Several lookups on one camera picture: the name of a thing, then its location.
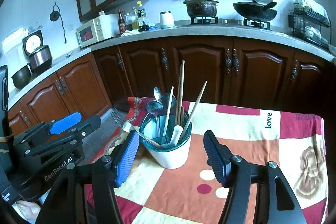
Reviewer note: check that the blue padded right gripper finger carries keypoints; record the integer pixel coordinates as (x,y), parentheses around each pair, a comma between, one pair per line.
(59,126)

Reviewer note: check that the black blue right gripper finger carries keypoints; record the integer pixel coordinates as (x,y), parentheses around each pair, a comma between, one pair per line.
(110,172)
(233,173)

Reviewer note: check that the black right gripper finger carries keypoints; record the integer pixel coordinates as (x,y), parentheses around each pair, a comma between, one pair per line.
(86,127)

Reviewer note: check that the silver metal fork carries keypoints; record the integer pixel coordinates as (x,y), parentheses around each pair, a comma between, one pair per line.
(128,127)

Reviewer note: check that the light wooden chopstick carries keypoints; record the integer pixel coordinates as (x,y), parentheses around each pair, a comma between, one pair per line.
(168,111)

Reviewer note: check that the brown lower kitchen cabinets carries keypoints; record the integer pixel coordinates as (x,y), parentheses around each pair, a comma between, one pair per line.
(223,70)

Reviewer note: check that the grey stone countertop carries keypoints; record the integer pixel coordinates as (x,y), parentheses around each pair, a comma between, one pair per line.
(215,29)

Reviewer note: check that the dark metal bowl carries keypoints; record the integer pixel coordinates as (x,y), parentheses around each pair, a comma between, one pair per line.
(22,77)

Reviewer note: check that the leaning brown chopstick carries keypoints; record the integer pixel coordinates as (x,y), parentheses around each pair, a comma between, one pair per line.
(193,111)

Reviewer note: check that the white utensil holder cup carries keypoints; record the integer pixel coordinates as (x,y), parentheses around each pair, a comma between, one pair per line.
(166,153)

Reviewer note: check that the silver rice cooker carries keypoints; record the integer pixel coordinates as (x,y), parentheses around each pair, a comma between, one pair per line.
(38,53)

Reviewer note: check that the grey metal spoon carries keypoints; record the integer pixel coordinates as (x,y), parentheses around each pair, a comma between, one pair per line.
(154,107)

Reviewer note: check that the tall brown chopstick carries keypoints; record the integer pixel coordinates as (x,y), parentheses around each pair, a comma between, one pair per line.
(180,93)

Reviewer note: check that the white microwave oven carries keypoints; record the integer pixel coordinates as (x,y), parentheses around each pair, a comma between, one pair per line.
(98,29)

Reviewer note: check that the dark sauce bottle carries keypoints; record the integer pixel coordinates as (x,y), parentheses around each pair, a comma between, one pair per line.
(121,22)

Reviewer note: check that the yellow cap oil bottle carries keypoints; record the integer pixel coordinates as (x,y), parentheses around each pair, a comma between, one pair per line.
(141,18)

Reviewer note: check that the gas stove burner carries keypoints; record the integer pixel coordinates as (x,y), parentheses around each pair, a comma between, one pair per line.
(234,22)

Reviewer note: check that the black wok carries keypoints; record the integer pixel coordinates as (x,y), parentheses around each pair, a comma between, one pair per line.
(256,11)

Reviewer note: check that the dark cooking pot with lid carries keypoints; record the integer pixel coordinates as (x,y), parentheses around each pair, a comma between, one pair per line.
(201,8)

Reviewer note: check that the black dish drying rack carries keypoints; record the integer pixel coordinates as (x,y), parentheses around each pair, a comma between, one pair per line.
(309,21)

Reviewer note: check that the white handled utensil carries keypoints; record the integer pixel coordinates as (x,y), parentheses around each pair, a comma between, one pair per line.
(177,131)

